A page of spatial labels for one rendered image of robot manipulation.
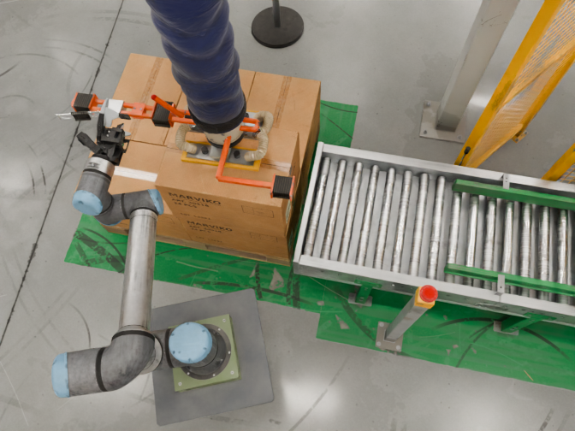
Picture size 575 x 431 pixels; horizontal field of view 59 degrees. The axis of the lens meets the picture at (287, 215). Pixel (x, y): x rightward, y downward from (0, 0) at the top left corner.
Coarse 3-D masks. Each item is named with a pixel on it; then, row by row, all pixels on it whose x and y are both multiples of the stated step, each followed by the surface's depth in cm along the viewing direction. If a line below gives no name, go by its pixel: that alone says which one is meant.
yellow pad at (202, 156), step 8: (192, 144) 217; (200, 144) 217; (208, 144) 217; (184, 152) 216; (200, 152) 215; (208, 152) 215; (232, 152) 215; (240, 152) 214; (184, 160) 215; (192, 160) 215; (200, 160) 214; (208, 160) 214; (216, 160) 214; (232, 160) 213; (240, 160) 213; (240, 168) 213; (248, 168) 212; (256, 168) 212
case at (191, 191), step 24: (168, 144) 240; (240, 144) 238; (288, 144) 237; (168, 168) 235; (192, 168) 234; (216, 168) 234; (264, 168) 233; (288, 168) 232; (168, 192) 237; (192, 192) 231; (216, 192) 229; (240, 192) 228; (264, 192) 228; (192, 216) 262; (216, 216) 254; (240, 216) 247; (264, 216) 240; (288, 216) 261
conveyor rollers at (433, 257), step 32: (320, 192) 270; (352, 192) 270; (384, 192) 270; (352, 224) 263; (384, 224) 262; (416, 224) 262; (512, 224) 260; (544, 224) 259; (320, 256) 258; (416, 256) 255; (448, 256) 255; (512, 256) 254; (544, 256) 252
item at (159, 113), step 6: (156, 102) 210; (168, 102) 210; (156, 108) 210; (162, 108) 210; (156, 114) 209; (162, 114) 209; (168, 114) 209; (174, 114) 211; (156, 120) 207; (162, 120) 207; (168, 120) 207; (156, 126) 212; (162, 126) 211; (168, 126) 210
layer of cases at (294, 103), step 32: (128, 64) 309; (160, 64) 308; (128, 96) 300; (160, 96) 299; (256, 96) 297; (288, 96) 296; (128, 128) 291; (160, 128) 290; (288, 128) 287; (128, 160) 283; (160, 160) 282; (128, 224) 302; (160, 224) 289; (192, 224) 277; (288, 224) 265; (288, 256) 295
